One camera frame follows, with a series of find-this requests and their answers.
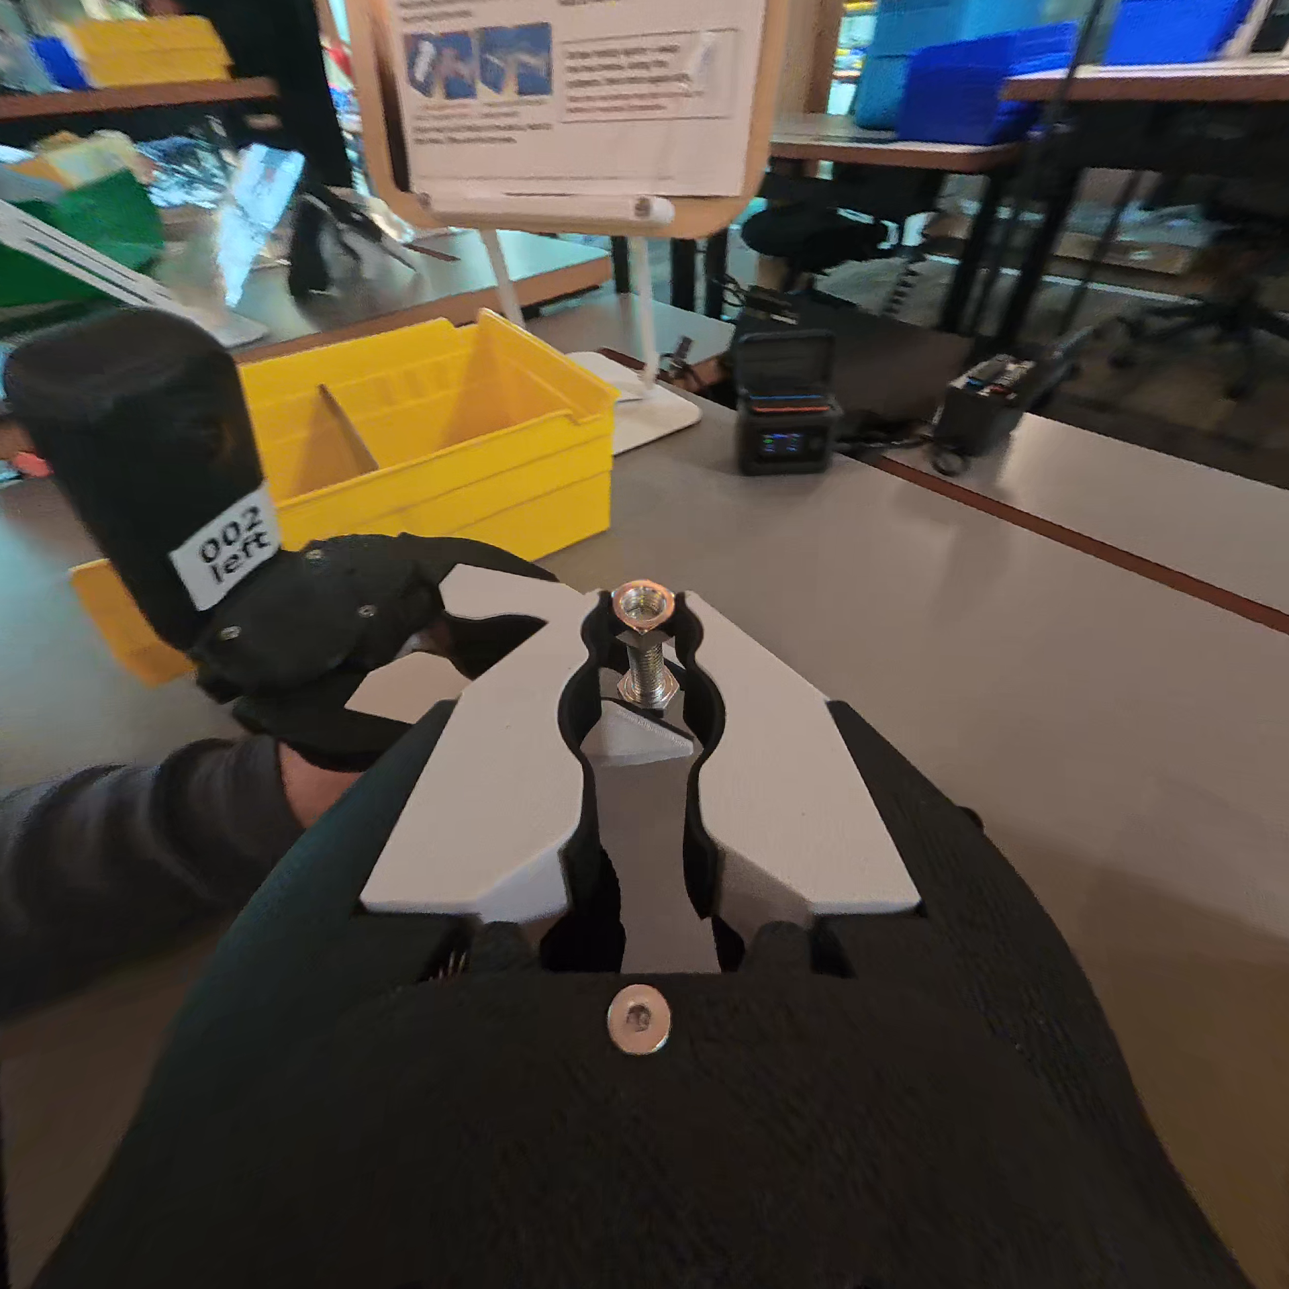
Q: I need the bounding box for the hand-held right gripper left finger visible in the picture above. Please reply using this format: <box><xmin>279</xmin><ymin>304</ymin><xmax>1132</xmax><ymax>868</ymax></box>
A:
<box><xmin>359</xmin><ymin>589</ymin><xmax>626</xmax><ymax>973</ymax></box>

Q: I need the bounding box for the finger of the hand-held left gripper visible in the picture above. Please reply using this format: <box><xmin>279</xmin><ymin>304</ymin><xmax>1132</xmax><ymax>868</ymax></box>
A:
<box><xmin>346</xmin><ymin>655</ymin><xmax>696</xmax><ymax>772</ymax></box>
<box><xmin>432</xmin><ymin>561</ymin><xmax>590</xmax><ymax>678</ymax></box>

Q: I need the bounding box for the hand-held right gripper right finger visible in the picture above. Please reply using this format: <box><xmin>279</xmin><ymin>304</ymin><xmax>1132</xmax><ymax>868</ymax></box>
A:
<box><xmin>672</xmin><ymin>592</ymin><xmax>922</xmax><ymax>973</ymax></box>

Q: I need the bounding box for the yellow plastic bin with divider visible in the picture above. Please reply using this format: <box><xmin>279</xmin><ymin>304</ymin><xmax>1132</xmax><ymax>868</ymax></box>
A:
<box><xmin>236</xmin><ymin>307</ymin><xmax>623</xmax><ymax>561</ymax></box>

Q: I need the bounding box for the silver hex nut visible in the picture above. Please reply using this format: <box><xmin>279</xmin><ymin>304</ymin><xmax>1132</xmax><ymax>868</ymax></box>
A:
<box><xmin>610</xmin><ymin>578</ymin><xmax>678</xmax><ymax>635</ymax></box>

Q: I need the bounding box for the silver hex bolt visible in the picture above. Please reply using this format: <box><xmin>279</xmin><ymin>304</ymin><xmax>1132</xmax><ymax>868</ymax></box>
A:
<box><xmin>616</xmin><ymin>632</ymin><xmax>682</xmax><ymax>710</ymax></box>

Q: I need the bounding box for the person's left forearm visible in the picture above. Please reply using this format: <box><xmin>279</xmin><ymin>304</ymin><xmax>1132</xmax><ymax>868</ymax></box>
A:
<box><xmin>0</xmin><ymin>735</ymin><xmax>303</xmax><ymax>1019</ymax></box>

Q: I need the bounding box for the person's left hand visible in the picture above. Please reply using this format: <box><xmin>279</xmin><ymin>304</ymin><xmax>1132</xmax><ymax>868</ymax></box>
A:
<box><xmin>273</xmin><ymin>743</ymin><xmax>363</xmax><ymax>832</ymax></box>

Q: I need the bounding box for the white board stand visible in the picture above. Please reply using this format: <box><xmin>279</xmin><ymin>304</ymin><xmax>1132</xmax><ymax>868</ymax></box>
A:
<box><xmin>0</xmin><ymin>196</ymin><xmax>271</xmax><ymax>348</ymax></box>
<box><xmin>428</xmin><ymin>192</ymin><xmax>702</xmax><ymax>457</ymax></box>

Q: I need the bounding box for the grey table with wood edge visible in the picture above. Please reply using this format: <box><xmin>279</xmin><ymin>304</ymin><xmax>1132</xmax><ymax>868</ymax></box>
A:
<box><xmin>150</xmin><ymin>225</ymin><xmax>615</xmax><ymax>359</ymax></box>

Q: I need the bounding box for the black charging case with display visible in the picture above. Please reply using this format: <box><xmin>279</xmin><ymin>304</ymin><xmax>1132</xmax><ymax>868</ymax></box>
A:
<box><xmin>733</xmin><ymin>330</ymin><xmax>845</xmax><ymax>477</ymax></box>

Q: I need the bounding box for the black and white device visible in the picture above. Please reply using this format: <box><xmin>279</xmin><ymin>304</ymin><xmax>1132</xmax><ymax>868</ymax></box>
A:
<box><xmin>286</xmin><ymin>192</ymin><xmax>425</xmax><ymax>301</ymax></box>

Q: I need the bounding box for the tablet with lit screen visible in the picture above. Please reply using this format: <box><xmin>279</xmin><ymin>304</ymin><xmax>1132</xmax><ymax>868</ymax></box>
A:
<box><xmin>216</xmin><ymin>141</ymin><xmax>308</xmax><ymax>308</ymax></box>

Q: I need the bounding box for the black battery charger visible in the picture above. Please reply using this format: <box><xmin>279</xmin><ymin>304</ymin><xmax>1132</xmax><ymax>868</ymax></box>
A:
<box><xmin>936</xmin><ymin>353</ymin><xmax>1058</xmax><ymax>459</ymax></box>

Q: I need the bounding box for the wooden display board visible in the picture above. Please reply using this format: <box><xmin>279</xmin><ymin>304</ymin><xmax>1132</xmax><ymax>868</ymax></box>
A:
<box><xmin>346</xmin><ymin>0</ymin><xmax>788</xmax><ymax>241</ymax></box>

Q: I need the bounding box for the green plastic bin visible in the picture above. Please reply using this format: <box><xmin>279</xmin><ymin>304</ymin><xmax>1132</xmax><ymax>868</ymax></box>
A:
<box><xmin>0</xmin><ymin>166</ymin><xmax>167</xmax><ymax>308</ymax></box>

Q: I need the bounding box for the printed instruction sheet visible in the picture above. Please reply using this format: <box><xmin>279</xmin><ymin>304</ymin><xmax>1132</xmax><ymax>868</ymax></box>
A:
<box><xmin>385</xmin><ymin>0</ymin><xmax>768</xmax><ymax>199</ymax></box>

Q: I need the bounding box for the black round stool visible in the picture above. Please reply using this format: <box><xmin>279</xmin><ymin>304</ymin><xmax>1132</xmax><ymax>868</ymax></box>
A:
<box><xmin>739</xmin><ymin>204</ymin><xmax>891</xmax><ymax>268</ymax></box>

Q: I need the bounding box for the wooden desk with black legs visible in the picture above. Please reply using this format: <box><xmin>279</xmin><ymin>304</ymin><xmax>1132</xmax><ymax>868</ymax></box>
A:
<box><xmin>770</xmin><ymin>110</ymin><xmax>1018</xmax><ymax>333</ymax></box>
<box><xmin>0</xmin><ymin>78</ymin><xmax>277</xmax><ymax>132</ymax></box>
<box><xmin>1002</xmin><ymin>55</ymin><xmax>1289</xmax><ymax>333</ymax></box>

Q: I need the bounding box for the blue plastic bin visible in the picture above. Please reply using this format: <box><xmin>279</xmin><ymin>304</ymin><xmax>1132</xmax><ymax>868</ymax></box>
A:
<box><xmin>30</xmin><ymin>35</ymin><xmax>92</xmax><ymax>92</ymax></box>
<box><xmin>896</xmin><ymin>21</ymin><xmax>1083</xmax><ymax>147</ymax></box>
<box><xmin>1101</xmin><ymin>0</ymin><xmax>1272</xmax><ymax>66</ymax></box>

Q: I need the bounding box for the black office chair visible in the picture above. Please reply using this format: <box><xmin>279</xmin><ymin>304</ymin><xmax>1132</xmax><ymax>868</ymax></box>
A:
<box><xmin>1101</xmin><ymin>196</ymin><xmax>1289</xmax><ymax>403</ymax></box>

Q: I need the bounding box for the black tripod pole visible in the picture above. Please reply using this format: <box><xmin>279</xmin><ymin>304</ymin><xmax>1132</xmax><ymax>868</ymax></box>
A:
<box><xmin>960</xmin><ymin>0</ymin><xmax>1121</xmax><ymax>339</ymax></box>

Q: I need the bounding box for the black cable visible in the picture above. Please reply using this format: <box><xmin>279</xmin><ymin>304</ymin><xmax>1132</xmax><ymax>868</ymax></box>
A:
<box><xmin>840</xmin><ymin>408</ymin><xmax>968</xmax><ymax>477</ymax></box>

